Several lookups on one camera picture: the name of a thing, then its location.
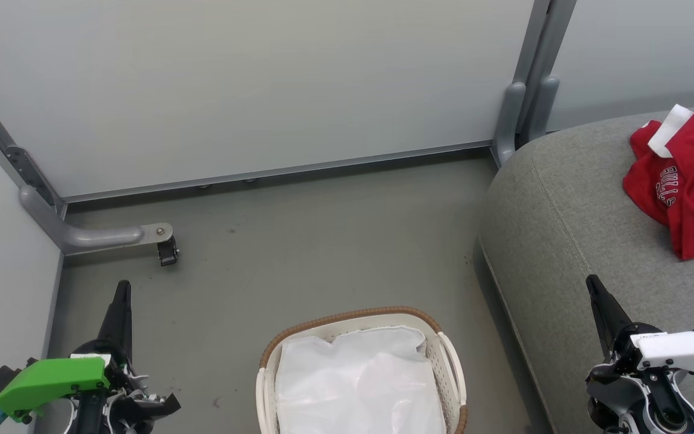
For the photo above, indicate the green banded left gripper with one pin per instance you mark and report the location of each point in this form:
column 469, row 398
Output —
column 52, row 380

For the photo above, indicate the white cloth strip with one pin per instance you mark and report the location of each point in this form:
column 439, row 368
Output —
column 667, row 132

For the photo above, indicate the white basket liner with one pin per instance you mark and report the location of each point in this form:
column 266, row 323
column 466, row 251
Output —
column 359, row 386

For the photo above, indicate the grey upholstered sofa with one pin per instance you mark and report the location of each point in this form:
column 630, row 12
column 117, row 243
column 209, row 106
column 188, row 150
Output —
column 564, row 241

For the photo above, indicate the white basket with brown rim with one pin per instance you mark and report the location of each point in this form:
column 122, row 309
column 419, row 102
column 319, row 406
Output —
column 443, row 361

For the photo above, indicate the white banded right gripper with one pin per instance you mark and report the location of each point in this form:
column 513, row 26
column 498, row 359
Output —
column 684, row 352

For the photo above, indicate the grey partition base rail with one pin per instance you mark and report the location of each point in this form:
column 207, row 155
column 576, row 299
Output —
column 275, row 172

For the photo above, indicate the grey partition corner post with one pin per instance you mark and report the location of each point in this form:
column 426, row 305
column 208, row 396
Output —
column 15, row 160

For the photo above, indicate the red Bulls jersey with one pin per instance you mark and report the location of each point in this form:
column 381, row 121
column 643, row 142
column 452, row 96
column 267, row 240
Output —
column 690, row 217

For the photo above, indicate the black caster wheel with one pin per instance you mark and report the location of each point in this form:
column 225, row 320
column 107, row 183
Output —
column 167, row 253

